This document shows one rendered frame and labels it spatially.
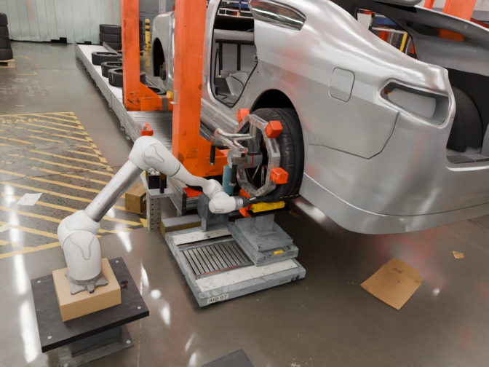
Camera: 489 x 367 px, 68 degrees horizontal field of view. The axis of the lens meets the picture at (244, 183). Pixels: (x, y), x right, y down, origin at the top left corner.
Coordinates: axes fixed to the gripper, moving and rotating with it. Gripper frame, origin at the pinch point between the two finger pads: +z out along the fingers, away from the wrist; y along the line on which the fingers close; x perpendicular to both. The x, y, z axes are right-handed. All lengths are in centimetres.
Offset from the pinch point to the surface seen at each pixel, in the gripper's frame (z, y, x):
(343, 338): 22, 7, -97
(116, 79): -11, -372, 340
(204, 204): -26, -50, 14
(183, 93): -40, -6, 84
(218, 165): -8, -47, 44
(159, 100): -2, -181, 183
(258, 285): -9, -28, -54
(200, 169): -23, -48, 42
